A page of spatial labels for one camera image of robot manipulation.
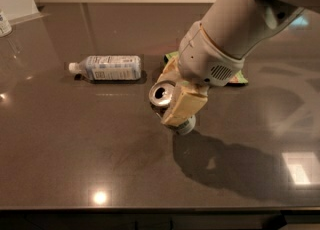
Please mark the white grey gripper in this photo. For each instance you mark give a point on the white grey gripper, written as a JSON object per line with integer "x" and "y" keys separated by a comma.
{"x": 204, "y": 58}

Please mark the green silver 7up can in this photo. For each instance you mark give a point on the green silver 7up can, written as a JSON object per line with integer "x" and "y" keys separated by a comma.
{"x": 160, "y": 96}

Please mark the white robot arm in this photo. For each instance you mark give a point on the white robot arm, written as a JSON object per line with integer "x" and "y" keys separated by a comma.
{"x": 235, "y": 27}

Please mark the green snack chip bag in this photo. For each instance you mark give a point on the green snack chip bag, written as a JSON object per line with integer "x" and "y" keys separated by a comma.
{"x": 236, "y": 80}

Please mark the clear plastic water bottle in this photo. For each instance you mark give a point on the clear plastic water bottle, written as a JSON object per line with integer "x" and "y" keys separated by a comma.
{"x": 108, "y": 68}

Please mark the white slanted panel top left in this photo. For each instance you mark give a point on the white slanted panel top left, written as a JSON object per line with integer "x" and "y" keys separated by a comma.
{"x": 20, "y": 11}

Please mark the white container at left edge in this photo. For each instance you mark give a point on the white container at left edge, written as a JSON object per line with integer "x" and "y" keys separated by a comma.
{"x": 5, "y": 27}

